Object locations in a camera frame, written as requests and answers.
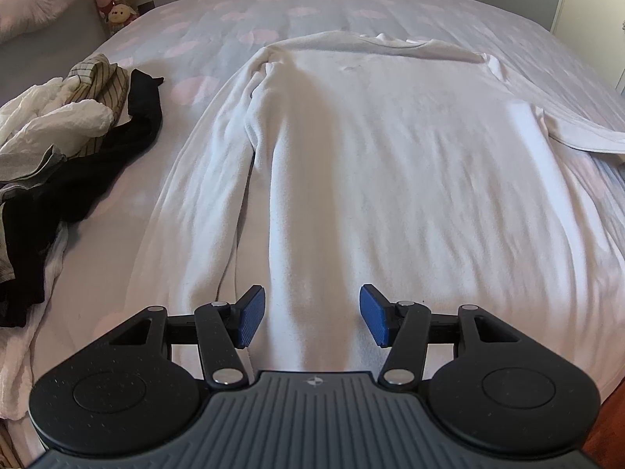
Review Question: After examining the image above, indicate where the pink polka dot bed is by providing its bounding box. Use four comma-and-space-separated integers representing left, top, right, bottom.
0, 0, 625, 469

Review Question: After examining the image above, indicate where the white sweatshirt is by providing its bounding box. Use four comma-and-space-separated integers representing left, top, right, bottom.
129, 29, 625, 377

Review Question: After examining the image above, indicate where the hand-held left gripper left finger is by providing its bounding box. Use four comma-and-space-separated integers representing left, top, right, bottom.
108, 284, 267, 392

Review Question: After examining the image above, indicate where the white waffle cloth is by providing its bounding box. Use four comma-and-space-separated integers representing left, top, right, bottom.
0, 225, 69, 421

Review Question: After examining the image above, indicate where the white crinkled shirt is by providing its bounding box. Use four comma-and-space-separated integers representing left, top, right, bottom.
0, 75, 115, 157

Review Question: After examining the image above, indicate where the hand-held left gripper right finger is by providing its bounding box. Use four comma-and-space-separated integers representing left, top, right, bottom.
359, 283, 521, 392

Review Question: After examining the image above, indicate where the grey knit garment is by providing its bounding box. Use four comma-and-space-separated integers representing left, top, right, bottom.
0, 149, 66, 201

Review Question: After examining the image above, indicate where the white wardrobe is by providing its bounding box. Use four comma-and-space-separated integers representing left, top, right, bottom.
552, 0, 625, 93

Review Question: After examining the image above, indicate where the beige striped garment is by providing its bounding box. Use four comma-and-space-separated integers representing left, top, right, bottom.
66, 55, 130, 154

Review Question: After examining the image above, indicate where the black garment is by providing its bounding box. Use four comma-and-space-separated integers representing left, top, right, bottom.
0, 68, 164, 328

